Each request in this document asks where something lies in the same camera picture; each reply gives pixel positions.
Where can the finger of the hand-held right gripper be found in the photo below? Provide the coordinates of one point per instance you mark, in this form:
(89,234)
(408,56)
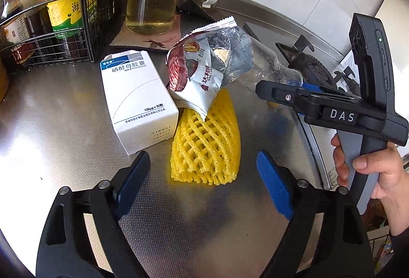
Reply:
(278,94)
(312,88)

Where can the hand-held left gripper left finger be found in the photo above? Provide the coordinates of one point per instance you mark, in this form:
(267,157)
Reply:
(131,182)

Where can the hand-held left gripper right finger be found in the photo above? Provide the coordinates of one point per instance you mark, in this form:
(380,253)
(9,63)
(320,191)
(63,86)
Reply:
(274,185)

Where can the clear plastic bottle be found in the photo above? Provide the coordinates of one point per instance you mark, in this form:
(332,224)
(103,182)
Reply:
(271,67)

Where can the yellow foam fruit net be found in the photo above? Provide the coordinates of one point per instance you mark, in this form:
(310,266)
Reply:
(204,150)

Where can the silver red snack bag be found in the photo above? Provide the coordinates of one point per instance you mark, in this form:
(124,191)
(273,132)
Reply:
(198,73)

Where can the white blue medicine box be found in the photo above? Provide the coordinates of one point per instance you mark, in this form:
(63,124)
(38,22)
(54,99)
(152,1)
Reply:
(137,99)

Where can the person's right forearm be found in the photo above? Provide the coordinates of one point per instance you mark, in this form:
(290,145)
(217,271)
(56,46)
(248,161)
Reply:
(399,252)

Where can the person's right hand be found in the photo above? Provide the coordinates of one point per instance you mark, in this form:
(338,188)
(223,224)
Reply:
(389,175)

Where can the large gas stove burner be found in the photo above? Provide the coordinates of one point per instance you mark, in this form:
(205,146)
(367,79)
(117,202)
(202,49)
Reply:
(314,68)

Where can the dark square coaster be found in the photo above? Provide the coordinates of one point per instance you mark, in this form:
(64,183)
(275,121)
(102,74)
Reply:
(198,11)

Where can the brown square coaster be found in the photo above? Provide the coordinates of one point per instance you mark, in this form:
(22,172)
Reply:
(159,40)

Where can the small yellow cap sauce bottle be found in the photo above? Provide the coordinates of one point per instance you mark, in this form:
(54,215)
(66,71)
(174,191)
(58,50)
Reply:
(12,33)

